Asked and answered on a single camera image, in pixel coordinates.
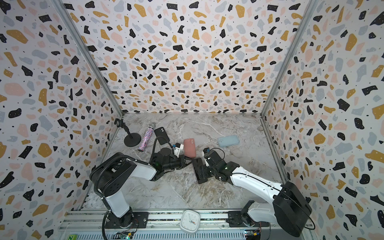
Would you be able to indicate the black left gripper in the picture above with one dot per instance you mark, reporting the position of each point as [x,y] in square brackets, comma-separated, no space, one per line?
[181,163]

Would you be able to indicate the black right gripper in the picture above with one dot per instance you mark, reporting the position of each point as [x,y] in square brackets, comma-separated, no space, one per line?
[202,169]

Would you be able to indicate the pink silicone phone case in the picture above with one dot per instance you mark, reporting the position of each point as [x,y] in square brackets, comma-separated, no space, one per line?
[190,148]

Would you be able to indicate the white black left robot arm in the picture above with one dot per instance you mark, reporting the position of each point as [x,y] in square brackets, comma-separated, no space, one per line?
[109,177]

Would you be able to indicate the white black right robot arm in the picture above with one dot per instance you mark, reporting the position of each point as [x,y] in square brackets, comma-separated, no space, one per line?
[287,206]

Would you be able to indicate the black phone case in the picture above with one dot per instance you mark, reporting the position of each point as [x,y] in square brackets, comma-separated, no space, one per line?
[162,136]

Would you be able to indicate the light blue phone case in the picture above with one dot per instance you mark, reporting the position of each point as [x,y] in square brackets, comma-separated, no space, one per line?
[228,141]

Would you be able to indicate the purple glitter microphone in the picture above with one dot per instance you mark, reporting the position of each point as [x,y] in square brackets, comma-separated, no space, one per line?
[146,137]

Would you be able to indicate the black round microphone stand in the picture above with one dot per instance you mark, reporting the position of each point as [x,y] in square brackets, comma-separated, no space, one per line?
[132,139]

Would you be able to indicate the white square clock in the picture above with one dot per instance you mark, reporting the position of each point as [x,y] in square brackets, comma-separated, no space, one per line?
[190,221]

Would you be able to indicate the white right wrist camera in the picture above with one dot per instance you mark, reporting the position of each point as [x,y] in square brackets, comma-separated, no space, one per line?
[205,155]

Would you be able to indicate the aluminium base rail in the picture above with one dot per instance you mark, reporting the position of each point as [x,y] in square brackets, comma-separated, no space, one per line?
[169,225]

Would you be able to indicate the aluminium frame post right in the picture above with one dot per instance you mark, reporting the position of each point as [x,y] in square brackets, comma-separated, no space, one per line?
[290,54]

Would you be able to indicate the aluminium frame post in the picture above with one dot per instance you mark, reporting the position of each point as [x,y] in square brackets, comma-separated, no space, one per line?
[290,54]
[62,12]

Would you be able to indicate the aluminium frame post left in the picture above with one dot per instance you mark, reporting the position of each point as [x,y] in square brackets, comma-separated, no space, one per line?
[62,12]

